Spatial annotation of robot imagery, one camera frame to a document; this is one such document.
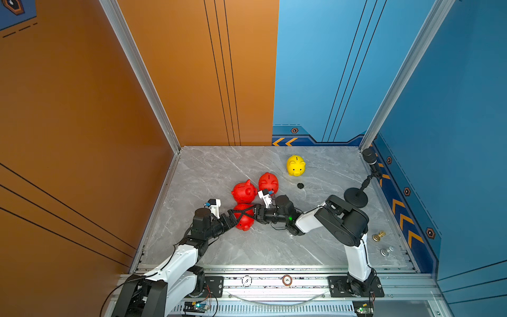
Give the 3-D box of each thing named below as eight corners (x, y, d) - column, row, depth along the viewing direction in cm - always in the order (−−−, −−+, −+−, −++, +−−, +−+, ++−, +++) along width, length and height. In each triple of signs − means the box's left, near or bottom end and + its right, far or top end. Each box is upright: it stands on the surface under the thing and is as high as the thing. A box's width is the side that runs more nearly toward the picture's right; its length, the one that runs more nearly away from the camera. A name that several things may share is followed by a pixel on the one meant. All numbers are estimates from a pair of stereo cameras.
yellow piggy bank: (287, 178, 108) (289, 168, 100) (286, 165, 114) (287, 154, 106) (303, 178, 108) (306, 168, 100) (301, 165, 114) (303, 154, 106)
